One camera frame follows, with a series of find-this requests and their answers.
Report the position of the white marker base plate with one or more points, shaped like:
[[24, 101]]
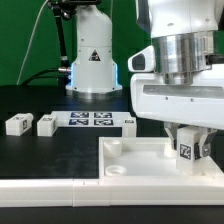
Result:
[[92, 119]]

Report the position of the white L-shaped fence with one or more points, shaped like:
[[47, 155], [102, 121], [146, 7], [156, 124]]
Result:
[[111, 191]]

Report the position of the white square table top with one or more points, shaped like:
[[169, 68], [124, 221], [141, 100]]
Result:
[[148, 157]]

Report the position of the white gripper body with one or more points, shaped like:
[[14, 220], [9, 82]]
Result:
[[200, 104]]

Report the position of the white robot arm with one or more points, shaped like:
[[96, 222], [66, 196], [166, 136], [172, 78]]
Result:
[[178, 79]]

